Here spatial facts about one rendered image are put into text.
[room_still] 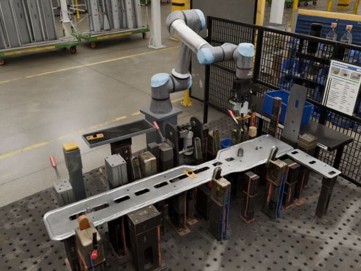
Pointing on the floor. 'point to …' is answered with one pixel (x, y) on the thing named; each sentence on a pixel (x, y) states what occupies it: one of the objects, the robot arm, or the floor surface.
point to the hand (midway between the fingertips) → (243, 113)
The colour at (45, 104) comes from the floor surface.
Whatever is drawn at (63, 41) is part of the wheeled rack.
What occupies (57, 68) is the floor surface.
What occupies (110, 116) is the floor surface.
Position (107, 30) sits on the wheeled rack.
